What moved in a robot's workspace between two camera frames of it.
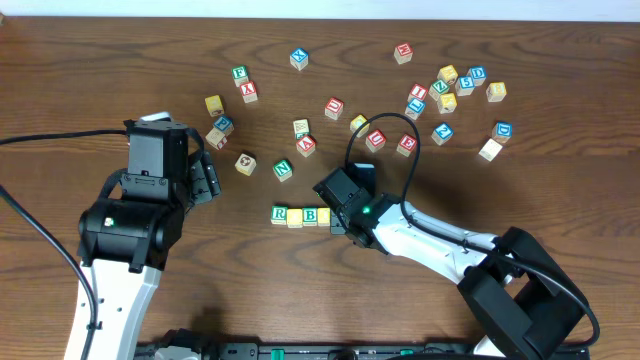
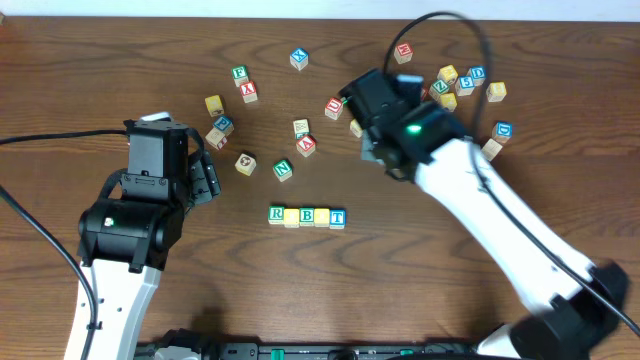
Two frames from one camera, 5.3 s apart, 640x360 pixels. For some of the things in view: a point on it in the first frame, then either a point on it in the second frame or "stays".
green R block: (278, 215) stays
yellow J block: (324, 216) stays
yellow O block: (295, 218) stays
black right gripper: (339, 223) → (373, 147)
